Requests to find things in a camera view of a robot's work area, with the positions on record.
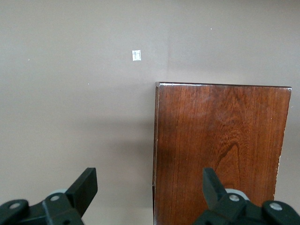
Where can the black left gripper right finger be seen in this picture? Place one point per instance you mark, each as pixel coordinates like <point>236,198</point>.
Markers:
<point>212,187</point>

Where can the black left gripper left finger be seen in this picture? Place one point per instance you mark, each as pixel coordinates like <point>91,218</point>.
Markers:
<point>79,189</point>

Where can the dark brown wooden board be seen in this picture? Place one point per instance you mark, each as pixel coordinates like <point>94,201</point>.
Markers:
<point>222,140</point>

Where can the small white tape square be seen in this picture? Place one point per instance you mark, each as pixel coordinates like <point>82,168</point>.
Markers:
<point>136,55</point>

